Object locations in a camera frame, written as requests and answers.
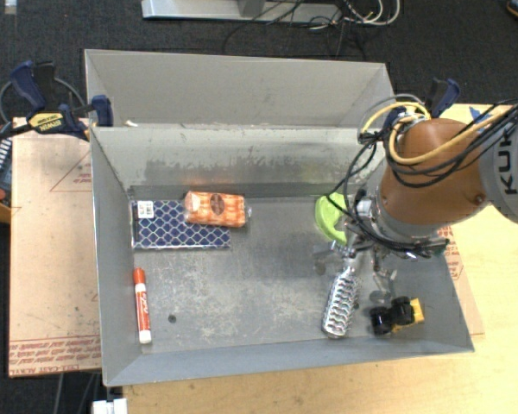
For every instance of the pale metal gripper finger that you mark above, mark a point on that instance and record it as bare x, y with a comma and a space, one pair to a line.
383, 276
328, 260

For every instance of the lime green round thing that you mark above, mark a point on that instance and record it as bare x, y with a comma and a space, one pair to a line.
328, 218

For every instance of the yellow and black toy truck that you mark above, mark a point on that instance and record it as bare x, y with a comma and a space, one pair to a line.
395, 317

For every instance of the silver wavy metal brush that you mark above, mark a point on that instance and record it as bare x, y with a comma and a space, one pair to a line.
341, 309

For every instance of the grey metal bin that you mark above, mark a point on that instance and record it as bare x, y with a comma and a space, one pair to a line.
250, 274

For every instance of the orange tissue packet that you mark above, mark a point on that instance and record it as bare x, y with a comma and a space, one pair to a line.
216, 209

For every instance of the blue patterned flat packet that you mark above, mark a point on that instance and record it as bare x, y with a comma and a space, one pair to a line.
172, 231

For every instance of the orange and white marker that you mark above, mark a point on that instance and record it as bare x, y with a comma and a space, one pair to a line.
141, 309

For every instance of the small white scrap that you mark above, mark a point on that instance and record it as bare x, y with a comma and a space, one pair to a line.
132, 123

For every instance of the brown cardboard board red print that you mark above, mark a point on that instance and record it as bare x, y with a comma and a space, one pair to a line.
52, 252

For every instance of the black cylinder on white bracket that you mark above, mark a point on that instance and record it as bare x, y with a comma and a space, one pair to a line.
364, 208

